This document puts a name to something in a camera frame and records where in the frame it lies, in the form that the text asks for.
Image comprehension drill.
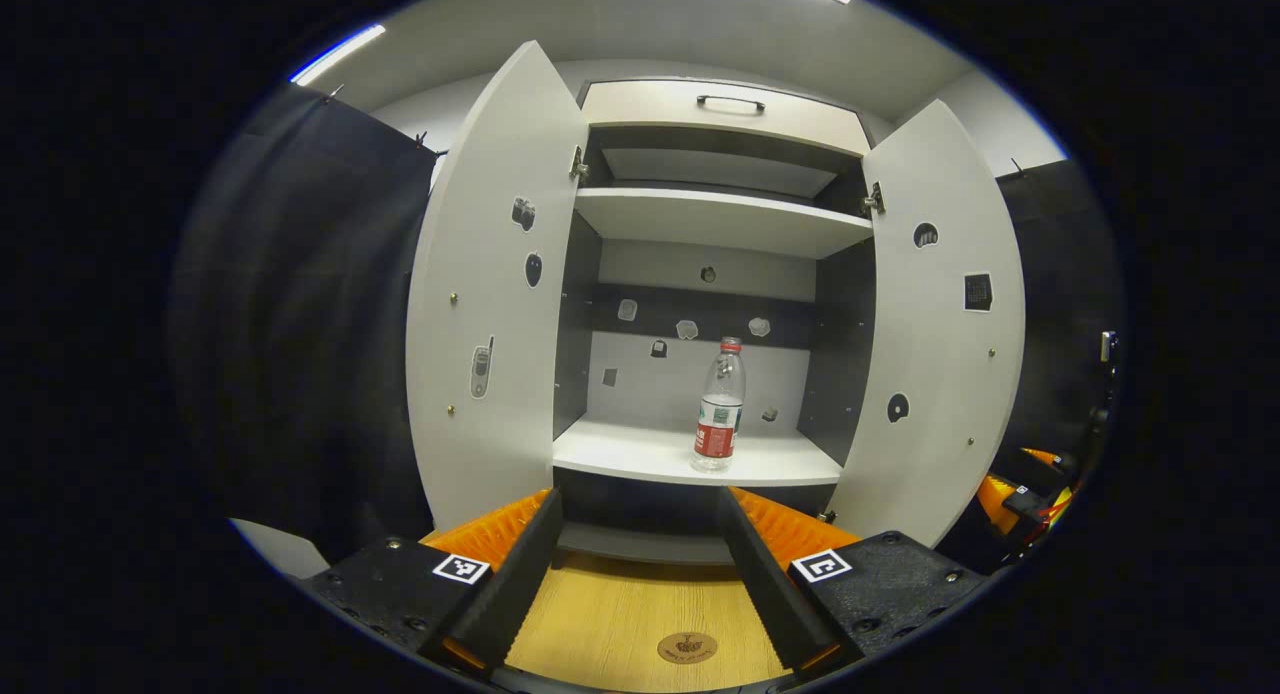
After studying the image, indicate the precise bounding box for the white cabinet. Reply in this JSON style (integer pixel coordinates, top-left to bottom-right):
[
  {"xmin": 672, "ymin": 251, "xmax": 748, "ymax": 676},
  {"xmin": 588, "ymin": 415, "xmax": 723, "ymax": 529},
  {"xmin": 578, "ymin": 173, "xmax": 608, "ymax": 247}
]
[{"xmin": 552, "ymin": 77, "xmax": 879, "ymax": 567}]

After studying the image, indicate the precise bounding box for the white cabinet shelf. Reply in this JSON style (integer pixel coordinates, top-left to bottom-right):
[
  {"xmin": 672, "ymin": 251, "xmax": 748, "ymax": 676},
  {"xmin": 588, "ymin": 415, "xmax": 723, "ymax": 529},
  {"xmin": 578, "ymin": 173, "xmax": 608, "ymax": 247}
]
[
  {"xmin": 574, "ymin": 186, "xmax": 875, "ymax": 260},
  {"xmin": 552, "ymin": 417, "xmax": 844, "ymax": 488}
]

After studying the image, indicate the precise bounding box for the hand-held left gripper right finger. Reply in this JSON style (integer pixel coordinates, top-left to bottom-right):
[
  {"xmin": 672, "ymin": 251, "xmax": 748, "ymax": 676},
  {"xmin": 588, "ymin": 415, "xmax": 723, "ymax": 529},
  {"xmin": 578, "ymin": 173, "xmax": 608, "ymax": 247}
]
[{"xmin": 715, "ymin": 486, "xmax": 991, "ymax": 680}]

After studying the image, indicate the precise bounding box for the camera on stand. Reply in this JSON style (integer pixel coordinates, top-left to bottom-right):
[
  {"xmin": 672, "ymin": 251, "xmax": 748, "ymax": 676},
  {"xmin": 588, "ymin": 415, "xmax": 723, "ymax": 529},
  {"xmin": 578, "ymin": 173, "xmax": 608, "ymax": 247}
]
[{"xmin": 1095, "ymin": 329, "xmax": 1121, "ymax": 455}]

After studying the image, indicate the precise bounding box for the round brown coaster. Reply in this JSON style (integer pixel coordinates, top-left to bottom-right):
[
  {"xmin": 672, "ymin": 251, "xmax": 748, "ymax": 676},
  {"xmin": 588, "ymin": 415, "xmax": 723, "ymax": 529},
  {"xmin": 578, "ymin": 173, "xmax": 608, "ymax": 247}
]
[{"xmin": 657, "ymin": 631, "xmax": 719, "ymax": 665}]

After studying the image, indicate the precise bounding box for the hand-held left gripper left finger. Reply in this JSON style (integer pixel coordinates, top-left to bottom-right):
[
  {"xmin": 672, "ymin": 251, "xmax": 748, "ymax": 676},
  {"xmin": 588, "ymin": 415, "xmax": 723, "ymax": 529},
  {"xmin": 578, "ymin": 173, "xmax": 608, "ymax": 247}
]
[{"xmin": 300, "ymin": 489, "xmax": 564, "ymax": 675}]

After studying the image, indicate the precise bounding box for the clear plastic water bottle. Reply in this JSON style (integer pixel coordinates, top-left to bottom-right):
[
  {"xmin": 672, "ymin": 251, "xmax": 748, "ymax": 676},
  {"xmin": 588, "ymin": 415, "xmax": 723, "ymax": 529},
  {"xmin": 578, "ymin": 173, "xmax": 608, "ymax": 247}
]
[{"xmin": 692, "ymin": 337, "xmax": 747, "ymax": 473}]

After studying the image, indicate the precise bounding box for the black backdrop cloth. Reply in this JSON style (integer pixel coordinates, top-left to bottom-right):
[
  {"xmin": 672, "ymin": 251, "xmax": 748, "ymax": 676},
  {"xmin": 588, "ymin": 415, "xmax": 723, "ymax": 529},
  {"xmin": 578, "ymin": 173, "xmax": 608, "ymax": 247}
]
[
  {"xmin": 940, "ymin": 159, "xmax": 1123, "ymax": 575},
  {"xmin": 168, "ymin": 82, "xmax": 446, "ymax": 565}
]

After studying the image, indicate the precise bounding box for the white cabinet door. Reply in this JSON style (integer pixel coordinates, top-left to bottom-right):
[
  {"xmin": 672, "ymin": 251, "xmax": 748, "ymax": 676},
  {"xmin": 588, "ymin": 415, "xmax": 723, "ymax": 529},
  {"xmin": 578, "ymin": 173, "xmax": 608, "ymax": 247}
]
[
  {"xmin": 405, "ymin": 41, "xmax": 589, "ymax": 533},
  {"xmin": 822, "ymin": 99, "xmax": 1028, "ymax": 550}
]

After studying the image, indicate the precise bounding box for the cream cabinet drawer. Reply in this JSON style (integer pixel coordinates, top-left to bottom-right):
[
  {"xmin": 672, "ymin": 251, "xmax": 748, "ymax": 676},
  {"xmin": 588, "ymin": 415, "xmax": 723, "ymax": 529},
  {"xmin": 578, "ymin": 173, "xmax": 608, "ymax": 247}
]
[{"xmin": 580, "ymin": 79, "xmax": 873, "ymax": 158}]

